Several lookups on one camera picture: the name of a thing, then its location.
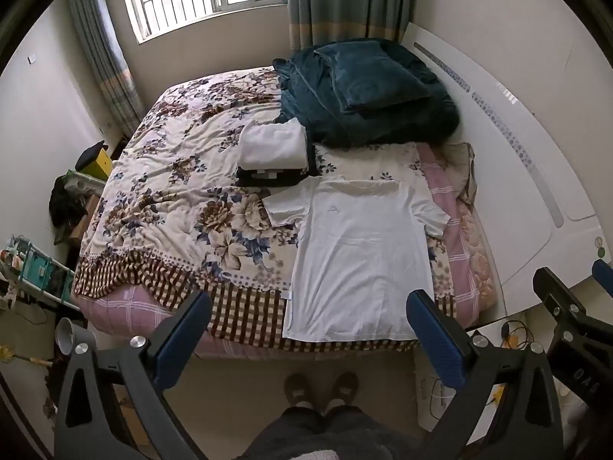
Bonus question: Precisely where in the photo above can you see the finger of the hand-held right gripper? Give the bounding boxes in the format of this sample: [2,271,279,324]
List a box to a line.
[533,267,613,346]
[592,259,613,294]

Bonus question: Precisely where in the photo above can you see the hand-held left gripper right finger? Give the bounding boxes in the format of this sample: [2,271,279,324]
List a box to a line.
[406,290,564,460]

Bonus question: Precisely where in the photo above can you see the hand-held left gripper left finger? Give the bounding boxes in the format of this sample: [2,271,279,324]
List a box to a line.
[55,290,212,460]

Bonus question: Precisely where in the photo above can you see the white t-shirt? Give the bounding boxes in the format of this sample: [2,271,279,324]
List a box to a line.
[261,175,451,344]

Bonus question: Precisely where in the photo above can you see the folded black clothes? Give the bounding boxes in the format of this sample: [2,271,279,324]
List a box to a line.
[236,127,317,188]

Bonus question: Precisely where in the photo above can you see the folded white clothes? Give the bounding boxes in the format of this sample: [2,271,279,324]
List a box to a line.
[238,119,308,171]

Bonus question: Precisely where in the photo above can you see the white power strip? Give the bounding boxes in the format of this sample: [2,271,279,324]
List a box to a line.
[416,358,461,428]

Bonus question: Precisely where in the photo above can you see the pink checked mattress cover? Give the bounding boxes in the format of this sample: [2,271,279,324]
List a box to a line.
[79,143,497,360]

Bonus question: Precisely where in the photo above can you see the person's right shoe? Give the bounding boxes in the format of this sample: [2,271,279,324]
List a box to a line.
[329,371,360,409]

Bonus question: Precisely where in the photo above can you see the person's shoe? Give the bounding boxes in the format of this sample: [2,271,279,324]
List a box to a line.
[329,371,360,409]
[284,372,315,410]

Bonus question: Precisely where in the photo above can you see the person's left shoe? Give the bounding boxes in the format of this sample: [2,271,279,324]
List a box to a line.
[284,372,315,410]

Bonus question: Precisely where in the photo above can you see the person's dark trousers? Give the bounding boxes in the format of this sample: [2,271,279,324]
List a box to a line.
[238,405,428,460]

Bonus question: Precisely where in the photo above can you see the white bed headboard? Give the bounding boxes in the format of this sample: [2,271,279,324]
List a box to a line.
[400,21,605,318]

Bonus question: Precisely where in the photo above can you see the storage shelf with teal basket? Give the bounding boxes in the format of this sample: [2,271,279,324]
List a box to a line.
[0,234,81,310]

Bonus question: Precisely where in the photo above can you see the beige cloth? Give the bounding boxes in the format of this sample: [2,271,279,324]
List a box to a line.
[443,142,480,203]

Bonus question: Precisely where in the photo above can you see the floral bedsheet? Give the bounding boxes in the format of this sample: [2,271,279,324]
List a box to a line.
[72,67,480,352]

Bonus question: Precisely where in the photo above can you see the dark bag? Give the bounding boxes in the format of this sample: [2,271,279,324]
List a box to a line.
[49,175,90,229]

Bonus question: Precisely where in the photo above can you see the yellow box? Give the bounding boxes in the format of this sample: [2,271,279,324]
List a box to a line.
[87,148,114,181]

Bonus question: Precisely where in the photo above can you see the black hat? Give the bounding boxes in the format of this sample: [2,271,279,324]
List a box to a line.
[75,140,109,169]

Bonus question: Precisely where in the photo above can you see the teal blanket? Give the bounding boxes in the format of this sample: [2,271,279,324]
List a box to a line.
[273,38,461,150]

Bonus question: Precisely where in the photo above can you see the teal pillow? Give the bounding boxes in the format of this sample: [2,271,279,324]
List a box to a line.
[313,41,432,116]

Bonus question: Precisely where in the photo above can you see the grey-green curtain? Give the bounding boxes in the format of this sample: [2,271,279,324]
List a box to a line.
[286,0,418,52]
[66,0,145,129]

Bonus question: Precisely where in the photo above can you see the black cable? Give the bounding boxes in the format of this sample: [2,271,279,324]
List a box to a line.
[497,320,533,352]

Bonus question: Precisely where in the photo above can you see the yellow-handled stick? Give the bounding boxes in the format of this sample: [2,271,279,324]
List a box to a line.
[0,344,54,370]

